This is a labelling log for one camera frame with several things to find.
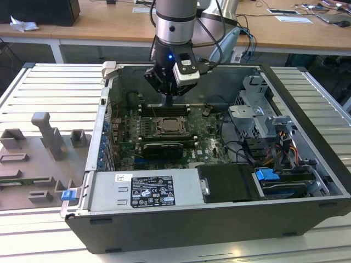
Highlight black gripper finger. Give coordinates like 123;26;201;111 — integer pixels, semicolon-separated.
169;81;199;107
144;67;171;107

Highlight black RAM slot bank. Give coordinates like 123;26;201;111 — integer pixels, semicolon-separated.
140;105;192;116
139;134;199;146

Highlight CPU socket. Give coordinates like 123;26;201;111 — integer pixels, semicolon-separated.
153;115;191;138

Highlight black graphics card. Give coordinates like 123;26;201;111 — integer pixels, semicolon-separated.
142;141;184;161

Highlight green motherboard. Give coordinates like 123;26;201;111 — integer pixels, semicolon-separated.
109;105;229;170

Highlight pale blue teach pendant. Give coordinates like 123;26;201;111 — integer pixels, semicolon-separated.
208;27;242;62

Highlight wooden desk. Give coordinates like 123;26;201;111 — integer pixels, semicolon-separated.
0;0;351;64

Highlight silver metal disk bay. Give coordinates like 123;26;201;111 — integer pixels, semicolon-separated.
227;75;297;139

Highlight black plastic air shroud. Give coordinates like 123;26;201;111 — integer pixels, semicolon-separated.
197;164;260;204

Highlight grey power supply unit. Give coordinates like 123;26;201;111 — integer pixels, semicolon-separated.
87;168;206;212

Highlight hard disk in blue carrier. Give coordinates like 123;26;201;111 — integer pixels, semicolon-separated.
253;168;316;200

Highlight flat tablet with white rim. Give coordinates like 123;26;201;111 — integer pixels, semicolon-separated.
267;8;299;15

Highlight black computer tower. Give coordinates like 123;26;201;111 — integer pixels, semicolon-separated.
0;0;82;27

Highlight black open PC case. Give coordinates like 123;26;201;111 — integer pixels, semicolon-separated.
64;61;351;254

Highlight white paper sheet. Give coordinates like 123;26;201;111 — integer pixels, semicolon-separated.
275;15;314;25

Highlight crumpled white paper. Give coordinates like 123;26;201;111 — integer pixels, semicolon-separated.
9;14;39;34

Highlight grey parts rack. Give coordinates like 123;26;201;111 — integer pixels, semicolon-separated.
0;111;93;211

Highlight grey laptop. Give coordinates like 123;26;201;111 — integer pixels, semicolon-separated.
316;12;351;26

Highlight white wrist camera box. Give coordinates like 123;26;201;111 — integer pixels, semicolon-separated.
172;61;201;88

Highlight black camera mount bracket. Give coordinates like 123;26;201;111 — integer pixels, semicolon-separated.
175;50;213;75

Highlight grey case latch handle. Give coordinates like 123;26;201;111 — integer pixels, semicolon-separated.
100;61;119;81

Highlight grey desk cable hatch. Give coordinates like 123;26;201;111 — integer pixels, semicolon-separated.
132;6;157;14

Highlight blue hanging cables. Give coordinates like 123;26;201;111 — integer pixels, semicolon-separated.
241;26;258;59

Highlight black cable bundle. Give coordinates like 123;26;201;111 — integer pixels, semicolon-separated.
219;111;265;168

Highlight red yellow orange wires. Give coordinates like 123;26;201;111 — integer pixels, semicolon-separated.
270;130;300;168

